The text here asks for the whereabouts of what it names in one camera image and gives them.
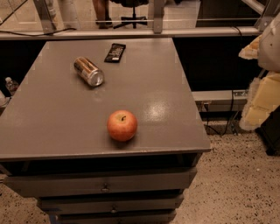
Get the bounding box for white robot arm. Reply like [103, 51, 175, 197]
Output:
[239, 13, 280, 130]

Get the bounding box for person's legs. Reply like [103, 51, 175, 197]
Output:
[92, 0, 112, 29]

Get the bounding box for orange drink can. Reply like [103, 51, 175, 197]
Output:
[73, 57, 104, 87]

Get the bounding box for top grey drawer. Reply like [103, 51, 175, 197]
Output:
[3, 167, 197, 198]

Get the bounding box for black snack packet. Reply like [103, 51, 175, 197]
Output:
[104, 43, 126, 63]

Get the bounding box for red apple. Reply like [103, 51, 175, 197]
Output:
[107, 110, 137, 142]

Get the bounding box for grey metal frame rail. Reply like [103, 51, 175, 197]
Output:
[0, 26, 262, 40]

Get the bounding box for black cable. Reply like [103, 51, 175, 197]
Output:
[204, 90, 243, 137]

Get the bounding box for middle grey drawer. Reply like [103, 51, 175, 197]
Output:
[38, 193, 184, 214]

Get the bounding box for black office chair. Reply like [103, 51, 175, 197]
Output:
[111, 0, 149, 29]

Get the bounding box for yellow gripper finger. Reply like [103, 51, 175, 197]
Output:
[238, 35, 262, 60]
[239, 71, 280, 131]

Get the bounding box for grey metal base beam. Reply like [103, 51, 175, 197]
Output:
[192, 89, 248, 112]

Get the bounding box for grey drawer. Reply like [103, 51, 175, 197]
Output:
[3, 167, 197, 198]
[38, 193, 184, 214]
[59, 209, 176, 224]

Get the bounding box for grey drawer cabinet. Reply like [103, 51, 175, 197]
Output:
[0, 38, 212, 224]

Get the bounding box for bottom grey drawer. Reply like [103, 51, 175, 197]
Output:
[59, 209, 176, 224]

